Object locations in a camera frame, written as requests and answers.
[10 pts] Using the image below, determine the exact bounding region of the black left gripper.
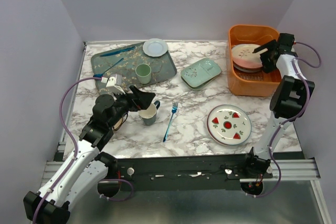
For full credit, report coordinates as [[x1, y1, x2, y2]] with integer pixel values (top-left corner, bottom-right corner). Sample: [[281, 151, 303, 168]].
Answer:
[[108, 85, 155, 128]]

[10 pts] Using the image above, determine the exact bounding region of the red rimmed beige plate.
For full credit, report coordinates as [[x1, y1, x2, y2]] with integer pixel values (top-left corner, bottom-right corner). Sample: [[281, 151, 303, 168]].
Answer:
[[233, 63, 262, 73]]

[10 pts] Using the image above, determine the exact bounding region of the cream pink branch plate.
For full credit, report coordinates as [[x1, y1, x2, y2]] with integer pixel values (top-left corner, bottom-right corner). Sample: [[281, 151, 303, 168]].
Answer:
[[232, 44, 263, 70]]

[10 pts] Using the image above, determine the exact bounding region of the red plate teal flower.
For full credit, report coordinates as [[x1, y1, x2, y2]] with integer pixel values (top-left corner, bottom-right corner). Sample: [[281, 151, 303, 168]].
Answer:
[[207, 117, 224, 145]]

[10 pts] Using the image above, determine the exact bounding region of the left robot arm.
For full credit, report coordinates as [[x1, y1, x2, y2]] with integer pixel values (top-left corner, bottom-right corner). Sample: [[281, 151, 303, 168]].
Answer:
[[24, 86, 155, 223]]

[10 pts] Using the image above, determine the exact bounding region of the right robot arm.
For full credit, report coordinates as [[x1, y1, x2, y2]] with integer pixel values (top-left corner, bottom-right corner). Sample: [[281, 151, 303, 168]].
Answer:
[[241, 33, 315, 178]]

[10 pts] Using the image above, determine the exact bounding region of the orange plastic bin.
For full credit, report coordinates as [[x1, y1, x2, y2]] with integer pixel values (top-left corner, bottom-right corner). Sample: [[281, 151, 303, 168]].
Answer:
[[226, 24, 281, 97]]

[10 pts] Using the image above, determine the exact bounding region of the grey mug white inside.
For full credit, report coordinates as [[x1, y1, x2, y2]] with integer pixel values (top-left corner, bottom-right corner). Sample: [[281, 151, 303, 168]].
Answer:
[[138, 100, 161, 126]]

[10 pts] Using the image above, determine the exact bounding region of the green plastic cup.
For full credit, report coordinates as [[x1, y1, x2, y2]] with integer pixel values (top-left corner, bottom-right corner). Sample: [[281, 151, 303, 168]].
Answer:
[[135, 63, 152, 84]]

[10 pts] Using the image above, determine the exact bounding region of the blue metal fork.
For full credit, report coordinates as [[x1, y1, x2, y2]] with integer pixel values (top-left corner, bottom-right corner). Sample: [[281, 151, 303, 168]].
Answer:
[[163, 102, 178, 142]]

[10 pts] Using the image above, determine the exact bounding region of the dark rimmed beige bowl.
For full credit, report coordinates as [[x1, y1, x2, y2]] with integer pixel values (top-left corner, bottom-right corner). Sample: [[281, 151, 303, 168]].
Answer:
[[113, 114, 128, 131]]

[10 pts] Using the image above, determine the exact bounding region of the floral teal serving tray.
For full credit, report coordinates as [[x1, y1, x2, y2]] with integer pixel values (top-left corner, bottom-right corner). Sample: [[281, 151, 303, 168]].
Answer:
[[91, 42, 177, 91]]

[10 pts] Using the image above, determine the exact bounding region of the blue metal spoon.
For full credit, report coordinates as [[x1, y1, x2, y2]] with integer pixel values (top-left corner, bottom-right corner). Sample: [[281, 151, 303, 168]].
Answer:
[[93, 58, 124, 78]]

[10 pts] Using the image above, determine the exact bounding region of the blue metal knife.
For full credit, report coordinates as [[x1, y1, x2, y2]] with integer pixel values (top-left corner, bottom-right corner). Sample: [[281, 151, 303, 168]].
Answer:
[[100, 46, 136, 57]]

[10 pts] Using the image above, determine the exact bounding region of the light blue scalloped plate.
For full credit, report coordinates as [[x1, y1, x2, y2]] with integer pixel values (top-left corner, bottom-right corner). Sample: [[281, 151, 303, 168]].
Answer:
[[142, 38, 168, 57]]

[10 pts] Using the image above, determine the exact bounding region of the lower teal rectangular dish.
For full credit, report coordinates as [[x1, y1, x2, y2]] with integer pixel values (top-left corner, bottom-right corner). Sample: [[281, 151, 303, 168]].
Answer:
[[181, 77, 215, 91]]

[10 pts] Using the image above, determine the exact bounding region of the teal rectangular dish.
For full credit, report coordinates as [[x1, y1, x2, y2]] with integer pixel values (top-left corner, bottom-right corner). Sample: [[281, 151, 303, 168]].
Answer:
[[181, 77, 215, 91], [181, 58, 222, 88]]

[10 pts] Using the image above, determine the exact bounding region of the upper teal rectangular dish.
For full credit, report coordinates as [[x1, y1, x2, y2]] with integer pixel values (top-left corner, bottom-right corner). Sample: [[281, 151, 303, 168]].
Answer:
[[181, 58, 222, 88]]

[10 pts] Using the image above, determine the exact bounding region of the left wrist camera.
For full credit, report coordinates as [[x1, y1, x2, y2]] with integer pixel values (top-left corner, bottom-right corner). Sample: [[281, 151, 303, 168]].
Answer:
[[100, 74, 125, 95]]

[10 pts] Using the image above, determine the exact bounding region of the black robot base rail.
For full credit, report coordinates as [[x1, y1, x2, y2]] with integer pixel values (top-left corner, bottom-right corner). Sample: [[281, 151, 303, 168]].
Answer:
[[86, 153, 279, 192]]

